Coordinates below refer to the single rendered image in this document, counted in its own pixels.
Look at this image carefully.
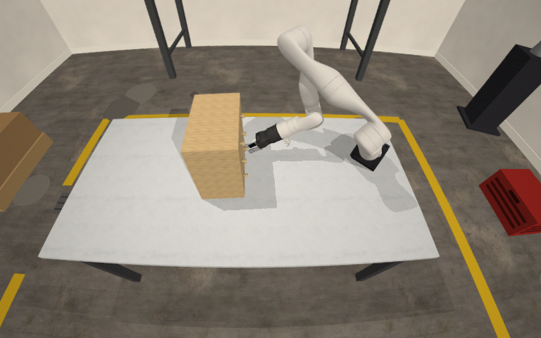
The light wooden chest of drawers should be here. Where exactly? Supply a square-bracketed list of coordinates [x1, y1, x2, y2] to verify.
[180, 93, 244, 199]

